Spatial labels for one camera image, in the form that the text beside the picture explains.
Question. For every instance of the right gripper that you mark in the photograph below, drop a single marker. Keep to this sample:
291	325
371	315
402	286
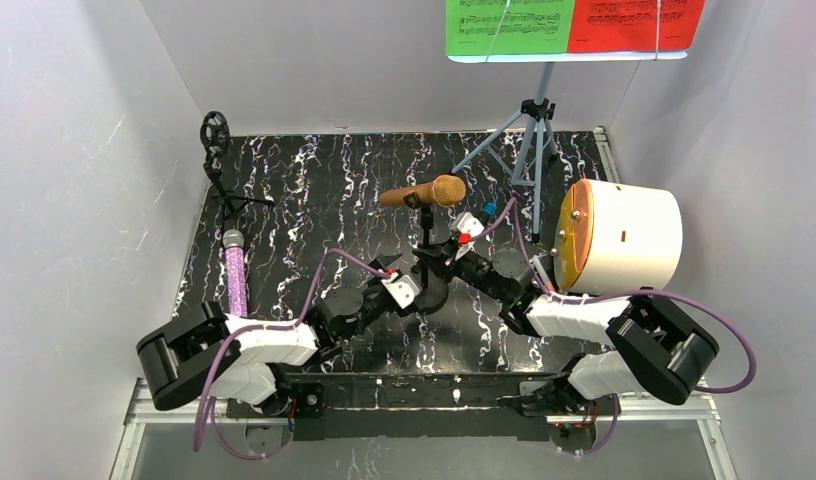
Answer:
454	253

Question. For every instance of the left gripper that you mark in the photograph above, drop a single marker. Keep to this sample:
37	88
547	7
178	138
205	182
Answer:
395	270

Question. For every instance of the black round-base mic stand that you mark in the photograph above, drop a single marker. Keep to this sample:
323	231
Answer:
434	291

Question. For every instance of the gold microphone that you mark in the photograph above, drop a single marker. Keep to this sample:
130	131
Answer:
445	191

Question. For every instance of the purple glitter microphone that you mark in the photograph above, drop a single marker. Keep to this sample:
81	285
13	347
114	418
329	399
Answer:
234	256

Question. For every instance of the black tripod mic stand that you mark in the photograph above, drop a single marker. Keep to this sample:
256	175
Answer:
215	138

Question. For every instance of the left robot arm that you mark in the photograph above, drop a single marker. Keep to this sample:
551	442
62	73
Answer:
207	351

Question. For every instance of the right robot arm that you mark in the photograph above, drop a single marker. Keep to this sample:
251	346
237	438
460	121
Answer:
652	345

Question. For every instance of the white marker orange cap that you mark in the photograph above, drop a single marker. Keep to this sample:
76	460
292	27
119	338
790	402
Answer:
541	272

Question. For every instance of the grey tripod music stand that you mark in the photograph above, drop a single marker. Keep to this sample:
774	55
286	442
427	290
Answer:
538	146

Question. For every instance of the white drum orange head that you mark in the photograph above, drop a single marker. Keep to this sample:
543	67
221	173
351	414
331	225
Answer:
613	237

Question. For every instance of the green sheet music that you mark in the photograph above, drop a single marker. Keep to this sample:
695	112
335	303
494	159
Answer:
516	27

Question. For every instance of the red sheet music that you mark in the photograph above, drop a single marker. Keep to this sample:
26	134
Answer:
633	26

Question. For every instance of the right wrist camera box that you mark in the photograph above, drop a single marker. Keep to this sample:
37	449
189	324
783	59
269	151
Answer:
465	228

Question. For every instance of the aluminium base frame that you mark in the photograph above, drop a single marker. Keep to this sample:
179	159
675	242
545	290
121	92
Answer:
427	426

